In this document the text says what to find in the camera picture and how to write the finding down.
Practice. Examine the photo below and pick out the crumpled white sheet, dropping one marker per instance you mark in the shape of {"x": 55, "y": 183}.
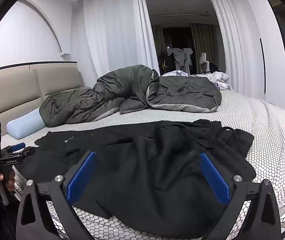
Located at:
{"x": 220, "y": 80}

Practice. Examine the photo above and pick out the person's left hand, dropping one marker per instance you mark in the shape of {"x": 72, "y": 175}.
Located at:
{"x": 10, "y": 182}

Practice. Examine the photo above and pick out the black pants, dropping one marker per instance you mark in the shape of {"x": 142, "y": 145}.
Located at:
{"x": 145, "y": 167}

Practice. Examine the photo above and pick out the white chair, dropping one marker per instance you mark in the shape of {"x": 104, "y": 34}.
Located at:
{"x": 203, "y": 62}

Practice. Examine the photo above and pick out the dark grey duvet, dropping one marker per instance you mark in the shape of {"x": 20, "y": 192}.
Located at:
{"x": 122, "y": 92}

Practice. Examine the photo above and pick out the grey hanging clothes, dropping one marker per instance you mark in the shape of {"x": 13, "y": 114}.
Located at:
{"x": 181, "y": 57}

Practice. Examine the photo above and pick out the beige padded headboard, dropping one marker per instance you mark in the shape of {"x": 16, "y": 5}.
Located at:
{"x": 12, "y": 90}

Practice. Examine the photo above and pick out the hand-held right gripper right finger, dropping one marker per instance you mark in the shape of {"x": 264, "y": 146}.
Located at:
{"x": 215, "y": 180}

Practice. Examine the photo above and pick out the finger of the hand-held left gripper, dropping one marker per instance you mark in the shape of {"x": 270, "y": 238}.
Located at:
{"x": 16, "y": 147}
{"x": 28, "y": 151}

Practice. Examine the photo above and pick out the white wardrobe door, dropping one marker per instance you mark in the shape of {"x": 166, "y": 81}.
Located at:
{"x": 265, "y": 30}

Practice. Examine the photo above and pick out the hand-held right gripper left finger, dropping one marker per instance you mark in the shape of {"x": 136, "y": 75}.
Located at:
{"x": 82, "y": 177}

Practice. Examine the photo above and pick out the light blue pillow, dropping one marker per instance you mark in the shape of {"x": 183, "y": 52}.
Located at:
{"x": 25, "y": 125}

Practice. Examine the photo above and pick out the bed with white honeycomb cover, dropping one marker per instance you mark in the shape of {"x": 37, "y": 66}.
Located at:
{"x": 257, "y": 135}

